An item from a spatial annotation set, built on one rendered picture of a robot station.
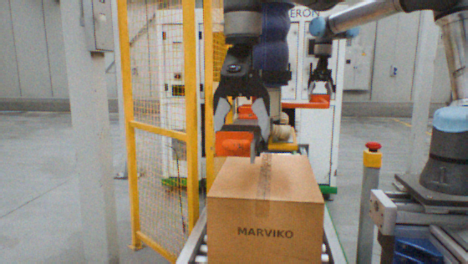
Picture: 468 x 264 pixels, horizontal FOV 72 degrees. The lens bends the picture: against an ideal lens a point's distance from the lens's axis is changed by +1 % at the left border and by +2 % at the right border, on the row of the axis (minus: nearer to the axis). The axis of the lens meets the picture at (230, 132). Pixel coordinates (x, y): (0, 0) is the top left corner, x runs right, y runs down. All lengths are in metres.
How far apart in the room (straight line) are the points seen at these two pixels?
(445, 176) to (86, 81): 1.69
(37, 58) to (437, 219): 11.87
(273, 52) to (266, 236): 0.64
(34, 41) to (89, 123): 10.38
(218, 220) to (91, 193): 1.10
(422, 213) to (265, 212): 0.46
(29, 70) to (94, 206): 10.52
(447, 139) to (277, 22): 0.62
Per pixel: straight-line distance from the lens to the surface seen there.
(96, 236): 2.20
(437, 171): 1.10
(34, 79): 12.36
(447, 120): 1.08
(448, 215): 1.12
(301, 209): 1.13
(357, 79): 9.84
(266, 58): 1.14
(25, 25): 12.48
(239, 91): 0.63
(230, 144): 0.61
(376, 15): 1.23
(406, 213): 1.08
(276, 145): 1.10
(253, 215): 1.14
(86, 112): 1.98
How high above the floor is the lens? 1.38
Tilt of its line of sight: 11 degrees down
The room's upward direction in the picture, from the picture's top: straight up
